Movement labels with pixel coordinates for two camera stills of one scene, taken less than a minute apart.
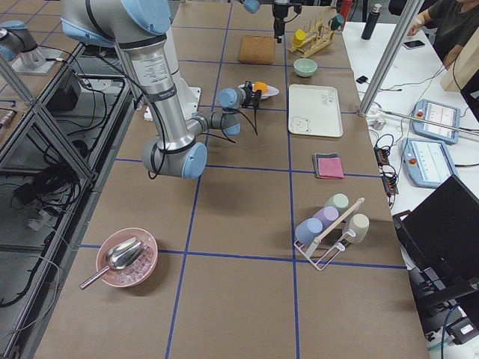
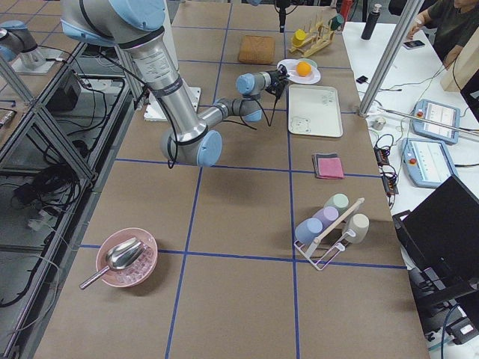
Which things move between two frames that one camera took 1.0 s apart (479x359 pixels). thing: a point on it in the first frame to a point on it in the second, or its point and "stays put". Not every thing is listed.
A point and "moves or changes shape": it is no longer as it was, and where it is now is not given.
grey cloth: (316, 163) stays put
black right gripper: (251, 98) to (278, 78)
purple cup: (327, 215) stays put
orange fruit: (260, 85) moves or changes shape
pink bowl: (139, 271) stays put
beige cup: (359, 224) stays put
